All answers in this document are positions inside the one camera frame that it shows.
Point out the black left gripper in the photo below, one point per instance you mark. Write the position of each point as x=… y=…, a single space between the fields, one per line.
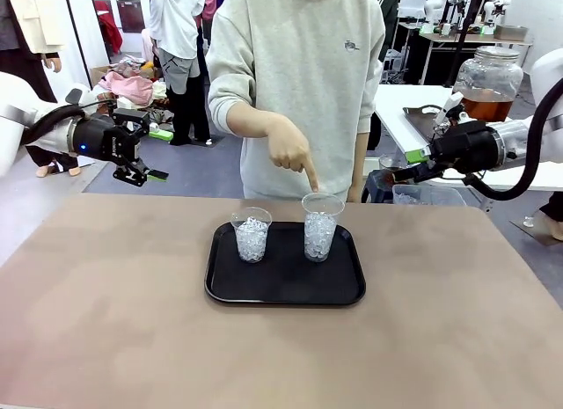
x=101 y=140

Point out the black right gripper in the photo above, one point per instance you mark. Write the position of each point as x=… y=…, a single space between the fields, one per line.
x=466 y=147

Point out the tall clear iced cup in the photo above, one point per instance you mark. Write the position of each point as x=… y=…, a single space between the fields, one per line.
x=319 y=242

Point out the short clear iced cup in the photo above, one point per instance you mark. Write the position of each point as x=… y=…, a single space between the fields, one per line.
x=251 y=246

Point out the person's right forearm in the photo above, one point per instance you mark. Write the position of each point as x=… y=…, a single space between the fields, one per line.
x=248 y=121

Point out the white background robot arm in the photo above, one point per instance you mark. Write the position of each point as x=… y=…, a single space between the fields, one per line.
x=433 y=2
x=499 y=4

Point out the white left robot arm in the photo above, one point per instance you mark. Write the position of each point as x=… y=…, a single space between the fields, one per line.
x=13 y=119

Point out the person's left forearm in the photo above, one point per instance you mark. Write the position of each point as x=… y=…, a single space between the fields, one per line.
x=360 y=158

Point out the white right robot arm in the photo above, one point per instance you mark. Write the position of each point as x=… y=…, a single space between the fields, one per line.
x=547 y=70

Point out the person's left hand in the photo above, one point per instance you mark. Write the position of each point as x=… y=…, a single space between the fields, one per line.
x=355 y=192

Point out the person's right hand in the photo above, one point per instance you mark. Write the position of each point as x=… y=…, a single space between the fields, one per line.
x=288 y=145

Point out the glass bowl with tea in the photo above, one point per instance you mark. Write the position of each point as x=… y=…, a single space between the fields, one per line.
x=389 y=162

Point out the clear plastic ice box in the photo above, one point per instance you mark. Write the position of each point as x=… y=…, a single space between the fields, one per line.
x=429 y=195

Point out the brown metal tray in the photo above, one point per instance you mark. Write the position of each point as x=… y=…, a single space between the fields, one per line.
x=418 y=119

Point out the dark blue stool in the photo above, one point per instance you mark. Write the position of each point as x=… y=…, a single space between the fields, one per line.
x=376 y=187

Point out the white side table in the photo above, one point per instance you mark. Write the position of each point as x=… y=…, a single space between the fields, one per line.
x=404 y=97

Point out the pile of mixed clothes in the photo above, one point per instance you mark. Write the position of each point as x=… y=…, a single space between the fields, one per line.
x=129 y=85

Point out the glass tea dispenser jar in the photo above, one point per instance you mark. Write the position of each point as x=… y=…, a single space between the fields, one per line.
x=488 y=79

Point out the mannequin in white shirt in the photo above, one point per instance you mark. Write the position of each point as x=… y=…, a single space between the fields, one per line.
x=176 y=31

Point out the brown-topped workbench table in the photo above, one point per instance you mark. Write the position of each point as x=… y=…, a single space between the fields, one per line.
x=444 y=38

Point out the hanging red garment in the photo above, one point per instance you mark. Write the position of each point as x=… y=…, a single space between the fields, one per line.
x=107 y=26

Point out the black slanted pole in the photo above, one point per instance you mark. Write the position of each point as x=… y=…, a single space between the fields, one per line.
x=466 y=39

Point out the person in grey sweatshirt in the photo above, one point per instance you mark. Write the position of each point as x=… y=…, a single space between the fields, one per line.
x=299 y=75

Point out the metal box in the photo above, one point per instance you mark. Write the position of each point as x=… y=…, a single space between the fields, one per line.
x=510 y=32

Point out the black plastic serving tray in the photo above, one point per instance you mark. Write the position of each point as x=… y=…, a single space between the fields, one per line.
x=286 y=281

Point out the mannequin in beige jacket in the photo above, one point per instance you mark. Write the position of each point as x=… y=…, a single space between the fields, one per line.
x=31 y=17

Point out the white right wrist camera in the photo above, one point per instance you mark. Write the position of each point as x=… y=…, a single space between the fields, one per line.
x=451 y=105

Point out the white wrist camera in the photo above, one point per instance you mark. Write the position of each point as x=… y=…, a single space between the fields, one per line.
x=81 y=105
x=451 y=105

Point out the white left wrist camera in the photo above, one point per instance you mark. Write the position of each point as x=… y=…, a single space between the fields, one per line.
x=81 y=105

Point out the dark red wall panel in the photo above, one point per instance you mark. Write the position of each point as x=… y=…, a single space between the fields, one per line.
x=130 y=16

